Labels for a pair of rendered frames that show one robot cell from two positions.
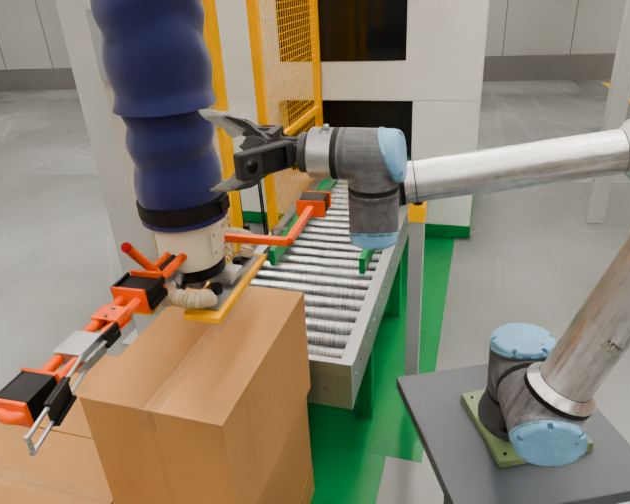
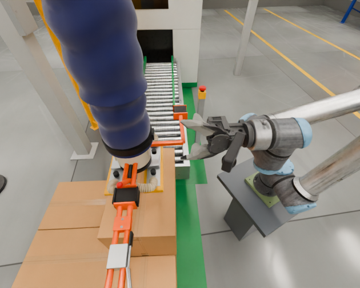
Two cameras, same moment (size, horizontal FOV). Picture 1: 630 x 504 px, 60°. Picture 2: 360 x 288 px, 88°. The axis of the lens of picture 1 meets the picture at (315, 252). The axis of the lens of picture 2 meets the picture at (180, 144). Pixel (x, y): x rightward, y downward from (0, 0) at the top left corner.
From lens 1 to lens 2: 0.73 m
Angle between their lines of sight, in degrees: 26
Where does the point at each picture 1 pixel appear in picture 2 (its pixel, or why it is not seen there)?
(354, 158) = (286, 143)
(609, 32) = not seen: outside the picture
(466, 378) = (242, 169)
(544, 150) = (338, 105)
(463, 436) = (251, 196)
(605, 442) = not seen: hidden behind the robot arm
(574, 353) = (323, 182)
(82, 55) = (0, 18)
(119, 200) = (51, 100)
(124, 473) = not seen: hidden behind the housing
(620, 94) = (249, 23)
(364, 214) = (276, 164)
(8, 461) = (54, 251)
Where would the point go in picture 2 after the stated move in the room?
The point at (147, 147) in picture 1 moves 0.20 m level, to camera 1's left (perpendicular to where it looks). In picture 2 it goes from (114, 120) to (51, 135)
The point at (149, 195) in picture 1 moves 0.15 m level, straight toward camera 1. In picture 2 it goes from (116, 143) to (134, 167)
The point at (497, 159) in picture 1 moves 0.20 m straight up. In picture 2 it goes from (317, 112) to (354, 58)
